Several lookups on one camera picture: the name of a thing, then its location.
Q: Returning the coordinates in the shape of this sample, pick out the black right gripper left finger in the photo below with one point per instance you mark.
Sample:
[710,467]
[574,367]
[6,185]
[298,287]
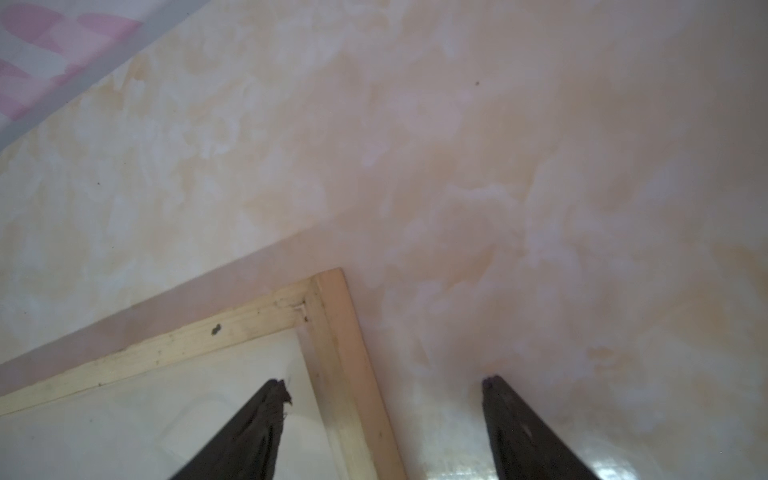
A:
[247,446]

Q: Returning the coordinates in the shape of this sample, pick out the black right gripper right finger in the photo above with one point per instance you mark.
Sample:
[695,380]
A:
[523,446]

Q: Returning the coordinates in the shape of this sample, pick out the light wooden picture frame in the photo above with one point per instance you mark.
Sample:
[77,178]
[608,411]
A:
[321,310]

